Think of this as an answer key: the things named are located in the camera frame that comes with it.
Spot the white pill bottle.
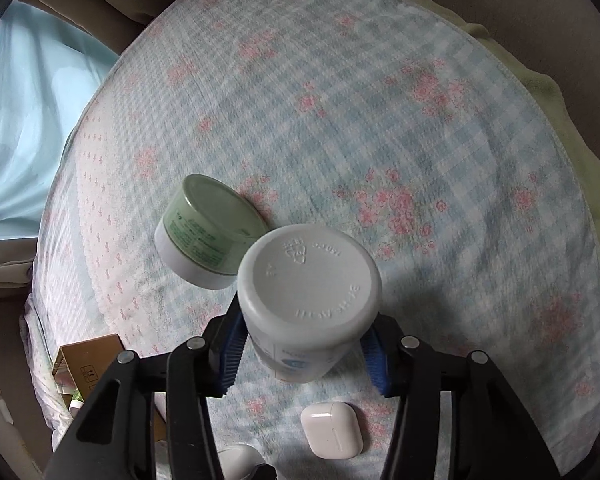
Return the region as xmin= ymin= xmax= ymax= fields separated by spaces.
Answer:
xmin=237 ymin=224 xmax=382 ymax=384

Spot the white earbuds case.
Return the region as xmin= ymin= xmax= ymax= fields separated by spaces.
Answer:
xmin=300 ymin=402 xmax=364 ymax=460

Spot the cardboard box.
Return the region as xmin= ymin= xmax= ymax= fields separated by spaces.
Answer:
xmin=49 ymin=332 xmax=169 ymax=441

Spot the light blue cloth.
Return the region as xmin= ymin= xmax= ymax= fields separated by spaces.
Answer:
xmin=0 ymin=1 xmax=118 ymax=240

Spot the white object at edge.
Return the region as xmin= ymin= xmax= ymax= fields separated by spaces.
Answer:
xmin=218 ymin=444 xmax=264 ymax=480

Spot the checkered floral bed sheet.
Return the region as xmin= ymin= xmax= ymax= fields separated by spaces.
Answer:
xmin=22 ymin=0 xmax=600 ymax=472

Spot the pale green cream jar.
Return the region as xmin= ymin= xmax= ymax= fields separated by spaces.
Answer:
xmin=155 ymin=174 xmax=268 ymax=290

